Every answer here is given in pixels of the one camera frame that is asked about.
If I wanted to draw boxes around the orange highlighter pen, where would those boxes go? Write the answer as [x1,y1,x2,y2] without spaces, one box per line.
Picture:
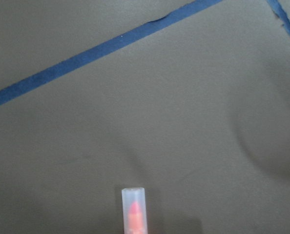
[122,187,148,234]

